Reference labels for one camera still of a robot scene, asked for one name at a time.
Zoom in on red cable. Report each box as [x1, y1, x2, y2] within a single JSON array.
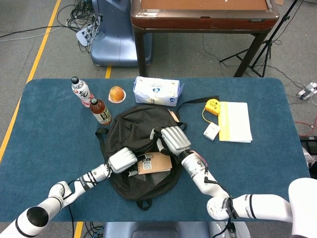
[[294, 120, 317, 137]]

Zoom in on blue grey machine base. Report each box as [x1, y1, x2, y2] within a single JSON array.
[[90, 0, 153, 67]]

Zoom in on kraft spiral notebook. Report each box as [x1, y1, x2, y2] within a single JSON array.
[[137, 152, 173, 176]]

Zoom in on tan zipper pull tags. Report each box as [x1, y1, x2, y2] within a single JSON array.
[[167, 108, 179, 122]]

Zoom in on white tissue pack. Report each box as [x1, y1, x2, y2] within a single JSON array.
[[133, 76, 186, 107]]

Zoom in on black cable bundle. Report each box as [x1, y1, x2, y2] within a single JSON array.
[[56, 0, 102, 53]]

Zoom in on brown mahjong table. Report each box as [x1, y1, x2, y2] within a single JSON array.
[[130, 0, 280, 77]]

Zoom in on black tripod stand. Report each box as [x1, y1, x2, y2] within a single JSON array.
[[219, 0, 300, 78]]

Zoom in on white power strip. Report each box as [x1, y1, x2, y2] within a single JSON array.
[[75, 27, 100, 48]]

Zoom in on clear bottle pink white label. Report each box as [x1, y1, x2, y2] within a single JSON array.
[[71, 76, 95, 109]]

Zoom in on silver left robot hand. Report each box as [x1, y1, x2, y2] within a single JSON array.
[[108, 147, 149, 177]]

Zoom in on brown tea bottle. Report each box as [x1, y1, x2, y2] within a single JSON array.
[[89, 98, 112, 126]]

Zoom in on yellow white booklet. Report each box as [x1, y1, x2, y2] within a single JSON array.
[[217, 101, 253, 144]]

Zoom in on yellow tape measure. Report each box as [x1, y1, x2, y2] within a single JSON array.
[[205, 98, 221, 115]]

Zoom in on black flat device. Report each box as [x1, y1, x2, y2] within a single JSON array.
[[299, 135, 317, 154]]

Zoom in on black fabric backpack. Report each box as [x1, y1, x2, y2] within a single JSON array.
[[95, 95, 220, 211]]

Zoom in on grey robot torso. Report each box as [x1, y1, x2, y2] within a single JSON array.
[[103, 221, 251, 238]]

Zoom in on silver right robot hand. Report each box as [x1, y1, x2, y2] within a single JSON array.
[[150, 125, 192, 157]]

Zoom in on small white box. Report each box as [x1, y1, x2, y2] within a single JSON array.
[[203, 123, 221, 142]]

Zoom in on blue table mat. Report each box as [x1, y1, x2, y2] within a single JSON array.
[[0, 78, 312, 223]]

